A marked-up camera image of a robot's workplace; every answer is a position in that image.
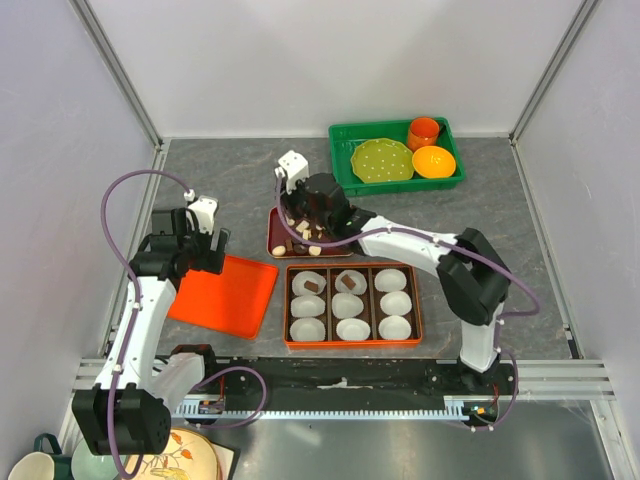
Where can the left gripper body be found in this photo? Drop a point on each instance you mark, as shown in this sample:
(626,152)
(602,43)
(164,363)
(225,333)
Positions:
(186,245)

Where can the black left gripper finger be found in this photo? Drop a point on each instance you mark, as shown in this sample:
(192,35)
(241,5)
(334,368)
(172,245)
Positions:
(217,255)
(202,249)

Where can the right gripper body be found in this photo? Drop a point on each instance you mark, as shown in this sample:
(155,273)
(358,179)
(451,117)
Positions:
(298,200)

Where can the dark red lacquer tray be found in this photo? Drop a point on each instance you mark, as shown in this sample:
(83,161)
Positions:
(278,235)

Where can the brown bar chocolate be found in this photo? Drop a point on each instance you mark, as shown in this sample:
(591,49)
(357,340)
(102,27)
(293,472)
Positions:
(312,286)

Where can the brown square chocolate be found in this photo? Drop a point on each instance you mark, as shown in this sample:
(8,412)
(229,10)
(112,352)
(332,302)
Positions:
(348,282)

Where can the metal serving tongs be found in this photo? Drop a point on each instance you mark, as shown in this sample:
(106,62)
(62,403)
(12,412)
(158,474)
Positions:
(301,226)

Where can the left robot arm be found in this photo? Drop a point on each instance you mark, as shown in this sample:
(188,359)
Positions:
(129,407)

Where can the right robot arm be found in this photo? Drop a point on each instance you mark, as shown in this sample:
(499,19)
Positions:
(471,274)

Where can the white triangular chocolate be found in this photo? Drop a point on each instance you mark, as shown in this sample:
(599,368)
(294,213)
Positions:
(315,250)

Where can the white round chocolate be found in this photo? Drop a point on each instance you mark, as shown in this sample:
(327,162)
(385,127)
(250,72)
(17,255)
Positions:
(279,251)

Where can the orange chocolate box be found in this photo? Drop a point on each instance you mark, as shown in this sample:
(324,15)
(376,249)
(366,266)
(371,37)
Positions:
(372,313)

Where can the orange box lid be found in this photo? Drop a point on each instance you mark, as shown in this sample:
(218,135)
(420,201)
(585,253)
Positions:
(233,302)

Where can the green plastic bin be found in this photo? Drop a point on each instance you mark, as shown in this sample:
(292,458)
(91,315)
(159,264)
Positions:
(344,138)

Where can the yellow-green dotted plate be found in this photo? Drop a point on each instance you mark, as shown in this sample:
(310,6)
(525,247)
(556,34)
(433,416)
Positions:
(382,160)

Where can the white paper cup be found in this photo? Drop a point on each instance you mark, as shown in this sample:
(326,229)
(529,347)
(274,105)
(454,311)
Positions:
(346,305)
(358,277)
(397,303)
(300,278)
(307,330)
(307,306)
(395,327)
(353,330)
(390,280)

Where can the orange bowl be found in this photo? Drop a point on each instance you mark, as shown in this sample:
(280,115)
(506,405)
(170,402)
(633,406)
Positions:
(434,162)

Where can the orange cup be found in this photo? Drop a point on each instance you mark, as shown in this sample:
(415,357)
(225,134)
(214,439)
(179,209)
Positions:
(423,131)

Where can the floral decorated plate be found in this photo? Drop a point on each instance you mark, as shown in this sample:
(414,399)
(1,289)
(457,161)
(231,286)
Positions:
(187,455)

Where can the pale green bowl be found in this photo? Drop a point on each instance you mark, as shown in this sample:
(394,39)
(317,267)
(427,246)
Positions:
(87,466)

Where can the dark green mug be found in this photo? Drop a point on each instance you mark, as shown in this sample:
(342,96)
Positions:
(48,444)

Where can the white mug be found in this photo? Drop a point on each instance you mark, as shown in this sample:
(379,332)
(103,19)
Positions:
(33,466)

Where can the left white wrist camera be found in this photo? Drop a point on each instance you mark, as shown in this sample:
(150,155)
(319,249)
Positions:
(202,211)

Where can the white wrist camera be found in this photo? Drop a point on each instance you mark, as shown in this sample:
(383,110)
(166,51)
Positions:
(291,168)
(202,211)

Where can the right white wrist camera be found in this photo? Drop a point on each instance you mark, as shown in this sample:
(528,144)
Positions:
(291,168)

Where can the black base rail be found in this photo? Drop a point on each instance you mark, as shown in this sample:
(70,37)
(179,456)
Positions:
(339,388)

